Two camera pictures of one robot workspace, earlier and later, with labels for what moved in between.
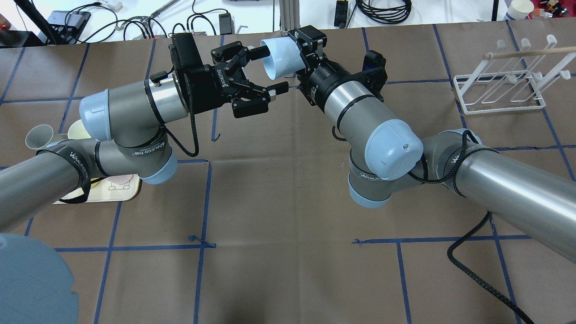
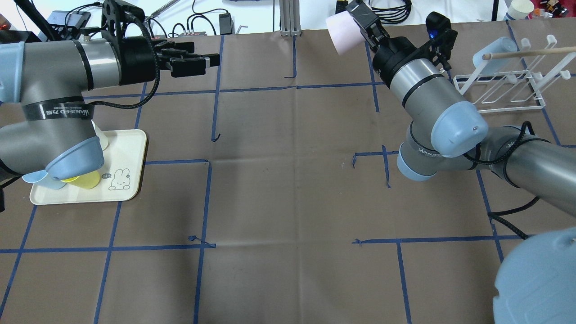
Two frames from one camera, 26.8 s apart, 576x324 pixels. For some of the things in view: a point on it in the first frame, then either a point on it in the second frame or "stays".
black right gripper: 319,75 to 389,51
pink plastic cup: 120,179 to 344,31
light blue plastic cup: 285,57 to 492,65
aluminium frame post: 289,15 stays
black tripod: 51,34 stays
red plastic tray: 545,9 stays
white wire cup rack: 514,80 stays
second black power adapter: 341,11 stays
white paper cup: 518,9 stays
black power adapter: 225,24 stays
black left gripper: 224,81 to 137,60
